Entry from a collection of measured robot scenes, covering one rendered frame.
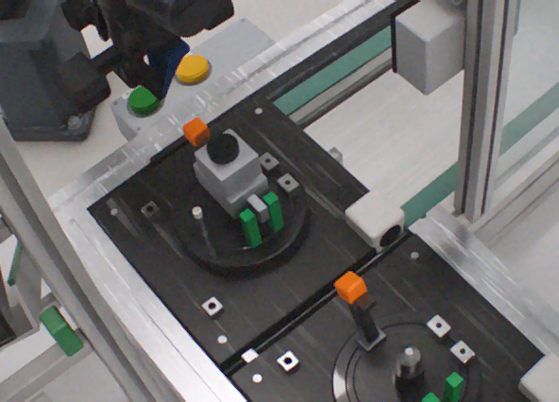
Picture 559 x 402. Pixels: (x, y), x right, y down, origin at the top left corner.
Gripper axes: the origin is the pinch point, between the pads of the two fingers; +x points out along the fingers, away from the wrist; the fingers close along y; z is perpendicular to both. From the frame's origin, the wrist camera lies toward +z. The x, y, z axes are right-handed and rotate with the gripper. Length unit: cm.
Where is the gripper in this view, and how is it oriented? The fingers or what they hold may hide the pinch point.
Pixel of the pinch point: (153, 75)
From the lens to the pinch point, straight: 89.3
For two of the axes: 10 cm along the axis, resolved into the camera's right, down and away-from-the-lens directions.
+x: 1.1, 5.6, 8.2
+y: -7.7, 5.7, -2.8
